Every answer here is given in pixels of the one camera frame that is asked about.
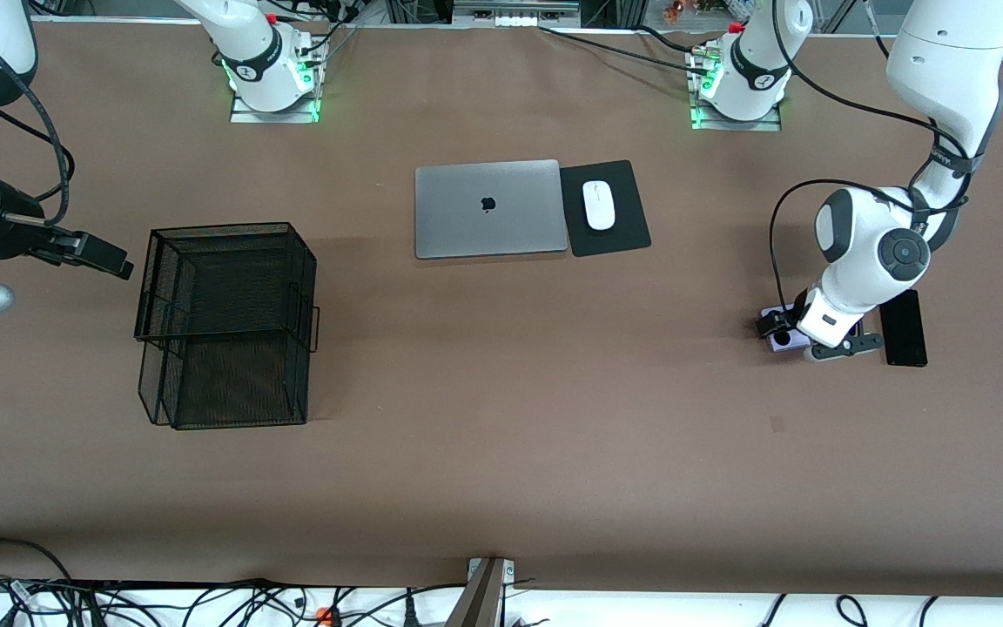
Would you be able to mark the lilac flip phone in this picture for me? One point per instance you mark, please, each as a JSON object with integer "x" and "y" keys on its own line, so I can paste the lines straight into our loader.
{"x": 793, "y": 346}

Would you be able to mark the white computer mouse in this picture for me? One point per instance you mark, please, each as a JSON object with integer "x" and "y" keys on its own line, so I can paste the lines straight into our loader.
{"x": 599, "y": 205}

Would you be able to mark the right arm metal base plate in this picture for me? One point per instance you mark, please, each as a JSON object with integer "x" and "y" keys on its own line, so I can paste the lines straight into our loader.
{"x": 249, "y": 117}

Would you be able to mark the black slab smartphone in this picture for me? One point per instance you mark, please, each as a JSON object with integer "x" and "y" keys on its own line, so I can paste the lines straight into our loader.
{"x": 904, "y": 335}

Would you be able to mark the aluminium camera mount post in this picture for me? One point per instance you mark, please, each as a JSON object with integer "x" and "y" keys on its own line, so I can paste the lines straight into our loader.
{"x": 480, "y": 601}

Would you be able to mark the silver closed laptop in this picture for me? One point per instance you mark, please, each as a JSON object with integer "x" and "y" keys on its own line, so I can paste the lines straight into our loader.
{"x": 467, "y": 226}

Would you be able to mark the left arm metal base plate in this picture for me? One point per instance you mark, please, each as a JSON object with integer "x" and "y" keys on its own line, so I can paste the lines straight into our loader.
{"x": 763, "y": 124}

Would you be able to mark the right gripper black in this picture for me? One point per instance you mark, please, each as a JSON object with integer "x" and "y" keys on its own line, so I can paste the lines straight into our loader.
{"x": 12, "y": 233}

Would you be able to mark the grey power strip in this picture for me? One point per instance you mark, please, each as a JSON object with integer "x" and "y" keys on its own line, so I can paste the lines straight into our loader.
{"x": 519, "y": 17}

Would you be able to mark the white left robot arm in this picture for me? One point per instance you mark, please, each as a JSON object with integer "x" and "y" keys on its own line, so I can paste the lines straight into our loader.
{"x": 945, "y": 52}

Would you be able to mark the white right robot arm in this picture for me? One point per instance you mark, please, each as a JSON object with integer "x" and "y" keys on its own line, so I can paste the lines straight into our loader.
{"x": 266, "y": 70}

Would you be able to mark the black mouse pad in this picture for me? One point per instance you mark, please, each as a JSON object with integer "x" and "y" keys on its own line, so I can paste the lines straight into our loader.
{"x": 623, "y": 235}

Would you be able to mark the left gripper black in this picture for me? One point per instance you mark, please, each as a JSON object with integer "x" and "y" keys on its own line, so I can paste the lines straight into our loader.
{"x": 796, "y": 308}

